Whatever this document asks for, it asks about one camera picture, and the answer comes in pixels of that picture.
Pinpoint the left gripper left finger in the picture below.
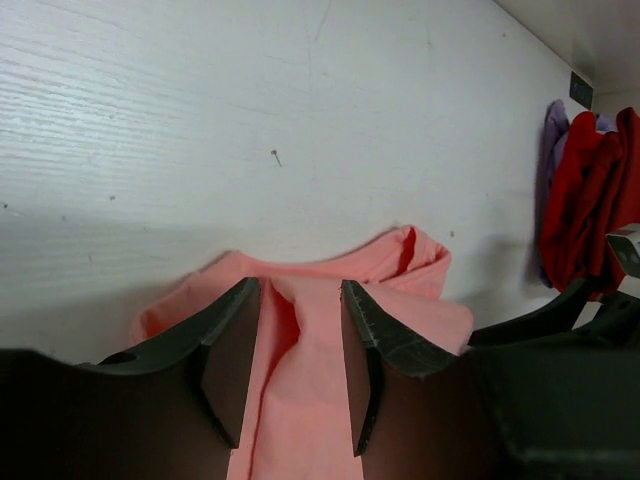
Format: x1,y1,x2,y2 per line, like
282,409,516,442
77,277,261,449

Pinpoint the purple folded t shirt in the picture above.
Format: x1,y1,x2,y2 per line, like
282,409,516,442
537,98,621,289

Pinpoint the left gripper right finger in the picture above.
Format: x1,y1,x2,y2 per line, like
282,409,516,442
340,280,457,457

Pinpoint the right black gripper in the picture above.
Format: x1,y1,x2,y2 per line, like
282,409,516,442
469,280,639,479

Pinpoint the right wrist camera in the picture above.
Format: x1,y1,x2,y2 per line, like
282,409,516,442
606,223,640,278

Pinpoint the red folded t shirt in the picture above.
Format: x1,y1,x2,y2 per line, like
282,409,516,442
538,107,639,295

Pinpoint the pink t shirt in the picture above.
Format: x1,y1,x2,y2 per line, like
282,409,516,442
131,226,473,479

